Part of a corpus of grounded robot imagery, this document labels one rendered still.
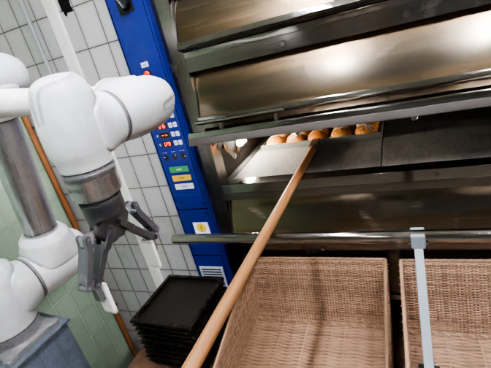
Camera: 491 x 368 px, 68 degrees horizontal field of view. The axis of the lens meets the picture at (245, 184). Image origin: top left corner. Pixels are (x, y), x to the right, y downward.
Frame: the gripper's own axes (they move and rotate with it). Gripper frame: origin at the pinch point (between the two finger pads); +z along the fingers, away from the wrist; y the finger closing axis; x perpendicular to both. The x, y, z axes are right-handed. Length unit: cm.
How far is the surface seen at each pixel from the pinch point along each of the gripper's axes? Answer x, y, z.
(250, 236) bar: 6.4, -37.4, 13.1
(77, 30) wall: -69, -68, -52
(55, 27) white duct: -77, -66, -55
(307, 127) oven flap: 19, -62, -11
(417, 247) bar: 50, -41, 13
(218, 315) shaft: 15.5, -4.2, 8.7
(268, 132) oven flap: 7, -61, -11
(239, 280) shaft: 14.9, -15.0, 9.0
